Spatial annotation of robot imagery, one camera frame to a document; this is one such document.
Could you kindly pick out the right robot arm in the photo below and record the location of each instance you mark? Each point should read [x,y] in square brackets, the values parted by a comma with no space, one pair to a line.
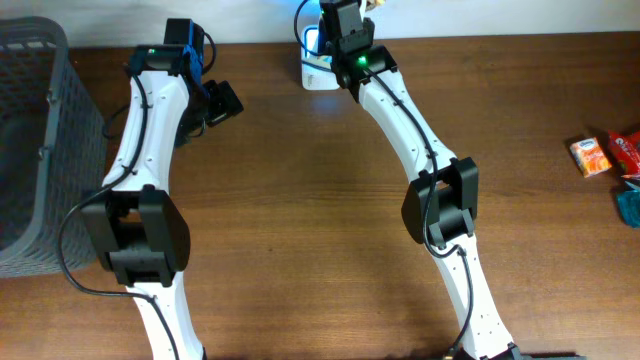
[441,202]

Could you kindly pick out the yellow snack bag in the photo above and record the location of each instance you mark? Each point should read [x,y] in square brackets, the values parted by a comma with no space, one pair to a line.
[373,4]

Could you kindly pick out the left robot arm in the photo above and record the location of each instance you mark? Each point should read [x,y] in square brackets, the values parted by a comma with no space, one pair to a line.
[137,231]

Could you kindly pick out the orange small packet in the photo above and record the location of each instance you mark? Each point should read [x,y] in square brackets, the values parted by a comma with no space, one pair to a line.
[590,157]

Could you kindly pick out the grey plastic basket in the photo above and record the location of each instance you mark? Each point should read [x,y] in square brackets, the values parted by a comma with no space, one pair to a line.
[52,150]

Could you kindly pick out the blue mouthwash bottle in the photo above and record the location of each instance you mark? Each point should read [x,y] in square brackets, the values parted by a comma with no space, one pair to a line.
[628,205]

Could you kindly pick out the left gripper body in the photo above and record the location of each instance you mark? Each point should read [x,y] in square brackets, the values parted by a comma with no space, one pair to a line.
[207,106]

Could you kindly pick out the white barcode scanner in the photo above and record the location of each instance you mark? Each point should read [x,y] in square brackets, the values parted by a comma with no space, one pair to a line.
[316,71]

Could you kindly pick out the red snack packet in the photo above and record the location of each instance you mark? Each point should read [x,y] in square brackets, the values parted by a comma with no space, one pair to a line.
[625,150]

